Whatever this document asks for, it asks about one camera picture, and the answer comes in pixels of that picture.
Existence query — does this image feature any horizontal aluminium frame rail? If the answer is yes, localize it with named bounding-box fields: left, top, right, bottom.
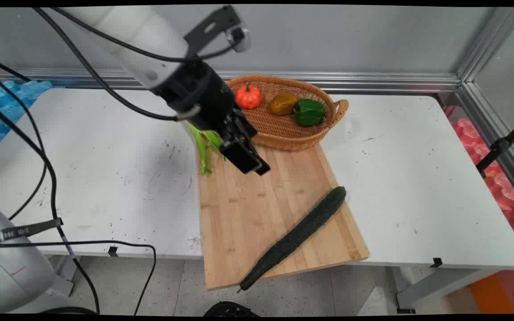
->
left=0, top=67, right=463, bottom=95

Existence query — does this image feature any pink foam floor mat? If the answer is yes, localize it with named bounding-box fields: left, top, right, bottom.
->
left=444, top=105, right=514, bottom=313

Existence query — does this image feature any orange floor mat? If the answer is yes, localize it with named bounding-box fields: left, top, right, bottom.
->
left=468, top=272, right=514, bottom=314

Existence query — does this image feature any black cable with silver plug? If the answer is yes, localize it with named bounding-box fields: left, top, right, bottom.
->
left=33, top=7, right=200, bottom=122

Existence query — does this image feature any black cable looping to floor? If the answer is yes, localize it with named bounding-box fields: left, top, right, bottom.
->
left=0, top=240, right=158, bottom=315

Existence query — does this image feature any green bell pepper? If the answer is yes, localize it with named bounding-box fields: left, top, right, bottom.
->
left=293, top=99, right=326, bottom=127

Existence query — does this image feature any black printed velcro strap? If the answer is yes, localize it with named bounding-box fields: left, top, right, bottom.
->
left=0, top=218, right=64, bottom=247

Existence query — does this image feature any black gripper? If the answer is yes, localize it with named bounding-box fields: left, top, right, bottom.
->
left=152, top=62, right=271, bottom=177

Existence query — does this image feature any upright aluminium frame post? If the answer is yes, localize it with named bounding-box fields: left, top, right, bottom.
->
left=456, top=7, right=514, bottom=83

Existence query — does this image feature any wrist camera with black bracket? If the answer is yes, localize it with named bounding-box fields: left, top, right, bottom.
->
left=183, top=5, right=252, bottom=57

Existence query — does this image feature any blue foam floor mat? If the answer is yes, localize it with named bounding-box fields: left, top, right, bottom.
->
left=0, top=79, right=53, bottom=157

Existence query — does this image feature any long dark green cucumber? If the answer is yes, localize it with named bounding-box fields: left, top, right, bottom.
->
left=238, top=186, right=347, bottom=293

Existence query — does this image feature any grey table leg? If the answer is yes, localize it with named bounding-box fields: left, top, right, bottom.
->
left=48, top=255, right=80, bottom=288

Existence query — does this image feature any thin black hanging cable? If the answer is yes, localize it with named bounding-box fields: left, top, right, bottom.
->
left=0, top=66, right=48, bottom=221

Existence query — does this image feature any thick black hanging cable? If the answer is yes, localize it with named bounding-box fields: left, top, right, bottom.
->
left=0, top=99, right=101, bottom=314

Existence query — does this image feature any green celery stalk bunch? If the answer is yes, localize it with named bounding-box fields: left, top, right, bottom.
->
left=187, top=122, right=228, bottom=176

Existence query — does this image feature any grey table leg frame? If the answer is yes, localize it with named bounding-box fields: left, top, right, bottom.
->
left=391, top=266, right=504, bottom=314

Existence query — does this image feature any oval woven wicker basket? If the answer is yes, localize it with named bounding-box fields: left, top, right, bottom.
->
left=225, top=74, right=350, bottom=151

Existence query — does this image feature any small orange toy pumpkin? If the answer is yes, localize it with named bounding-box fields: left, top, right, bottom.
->
left=235, top=82, right=262, bottom=110

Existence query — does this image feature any yellow brown bell pepper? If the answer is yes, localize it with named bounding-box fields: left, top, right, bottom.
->
left=270, top=94, right=299, bottom=116

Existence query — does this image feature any bamboo wooden cutting board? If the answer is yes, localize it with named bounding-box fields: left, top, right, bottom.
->
left=198, top=142, right=370, bottom=291

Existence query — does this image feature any black tripod leg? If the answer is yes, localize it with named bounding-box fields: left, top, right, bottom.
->
left=476, top=115, right=514, bottom=180

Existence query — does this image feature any thin black camera cable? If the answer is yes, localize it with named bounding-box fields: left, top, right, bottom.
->
left=51, top=7, right=237, bottom=63

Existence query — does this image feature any round black object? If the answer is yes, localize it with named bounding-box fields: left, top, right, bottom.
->
left=203, top=301, right=261, bottom=317

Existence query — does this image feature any black background cable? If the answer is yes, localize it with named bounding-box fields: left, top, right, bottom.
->
left=0, top=56, right=31, bottom=82

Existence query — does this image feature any slanted aluminium frame rail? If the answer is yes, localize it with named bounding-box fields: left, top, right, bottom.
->
left=455, top=82, right=514, bottom=208

